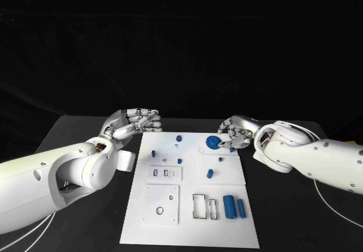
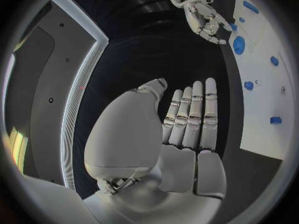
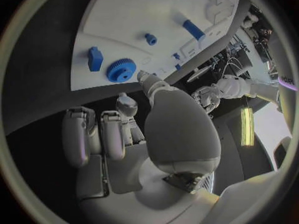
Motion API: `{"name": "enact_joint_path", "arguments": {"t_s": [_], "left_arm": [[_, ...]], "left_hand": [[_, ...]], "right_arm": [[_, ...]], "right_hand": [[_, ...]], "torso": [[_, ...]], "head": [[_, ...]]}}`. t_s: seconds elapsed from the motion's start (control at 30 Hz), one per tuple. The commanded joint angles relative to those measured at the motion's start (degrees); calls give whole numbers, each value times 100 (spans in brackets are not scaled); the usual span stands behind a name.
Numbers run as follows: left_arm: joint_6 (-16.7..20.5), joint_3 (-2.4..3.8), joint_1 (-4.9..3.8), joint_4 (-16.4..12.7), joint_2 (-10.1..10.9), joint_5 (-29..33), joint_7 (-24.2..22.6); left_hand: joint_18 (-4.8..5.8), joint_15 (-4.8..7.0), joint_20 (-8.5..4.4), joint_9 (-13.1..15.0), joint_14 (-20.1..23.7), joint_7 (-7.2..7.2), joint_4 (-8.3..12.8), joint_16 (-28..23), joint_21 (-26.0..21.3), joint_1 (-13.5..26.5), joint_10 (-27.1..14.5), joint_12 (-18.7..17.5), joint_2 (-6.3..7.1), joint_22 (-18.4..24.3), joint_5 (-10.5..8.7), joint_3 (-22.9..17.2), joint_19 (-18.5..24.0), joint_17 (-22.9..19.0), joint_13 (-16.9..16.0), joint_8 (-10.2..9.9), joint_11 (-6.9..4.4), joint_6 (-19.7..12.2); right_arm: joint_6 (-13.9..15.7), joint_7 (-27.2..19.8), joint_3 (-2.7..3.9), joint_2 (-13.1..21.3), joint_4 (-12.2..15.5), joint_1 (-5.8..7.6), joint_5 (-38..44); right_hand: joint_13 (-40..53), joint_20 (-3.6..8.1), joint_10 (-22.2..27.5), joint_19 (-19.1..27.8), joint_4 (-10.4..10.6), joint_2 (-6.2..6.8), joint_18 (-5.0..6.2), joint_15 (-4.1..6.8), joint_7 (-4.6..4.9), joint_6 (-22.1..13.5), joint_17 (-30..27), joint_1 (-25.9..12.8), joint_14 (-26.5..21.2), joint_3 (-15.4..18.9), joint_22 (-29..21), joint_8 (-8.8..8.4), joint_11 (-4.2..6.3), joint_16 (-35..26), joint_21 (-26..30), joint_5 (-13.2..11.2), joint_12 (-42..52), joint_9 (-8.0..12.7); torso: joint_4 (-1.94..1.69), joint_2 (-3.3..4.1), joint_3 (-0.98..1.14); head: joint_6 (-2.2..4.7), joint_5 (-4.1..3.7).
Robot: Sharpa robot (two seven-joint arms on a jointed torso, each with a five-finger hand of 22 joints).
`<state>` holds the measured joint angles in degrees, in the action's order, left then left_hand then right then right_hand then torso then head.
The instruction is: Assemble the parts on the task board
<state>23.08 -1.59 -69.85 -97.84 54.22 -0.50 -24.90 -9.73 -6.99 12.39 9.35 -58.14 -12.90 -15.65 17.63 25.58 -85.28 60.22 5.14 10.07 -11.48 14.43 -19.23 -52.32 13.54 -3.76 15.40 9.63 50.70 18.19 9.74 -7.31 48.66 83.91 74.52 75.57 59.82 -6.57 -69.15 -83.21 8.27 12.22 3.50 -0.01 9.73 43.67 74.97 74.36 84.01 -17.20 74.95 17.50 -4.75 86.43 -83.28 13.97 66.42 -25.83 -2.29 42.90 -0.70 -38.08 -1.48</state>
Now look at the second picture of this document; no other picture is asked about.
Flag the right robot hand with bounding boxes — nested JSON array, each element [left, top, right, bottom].
[[183, 2, 234, 45]]

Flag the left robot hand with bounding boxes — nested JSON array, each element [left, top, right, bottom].
[[83, 77, 228, 224]]

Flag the white task board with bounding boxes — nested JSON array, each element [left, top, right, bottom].
[[227, 0, 296, 161]]

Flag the blue gear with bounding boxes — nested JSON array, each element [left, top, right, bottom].
[[232, 36, 246, 55]]

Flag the blue long cylinder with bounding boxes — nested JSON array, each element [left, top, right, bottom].
[[242, 0, 260, 14]]

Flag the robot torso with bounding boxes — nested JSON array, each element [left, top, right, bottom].
[[3, 0, 110, 191]]

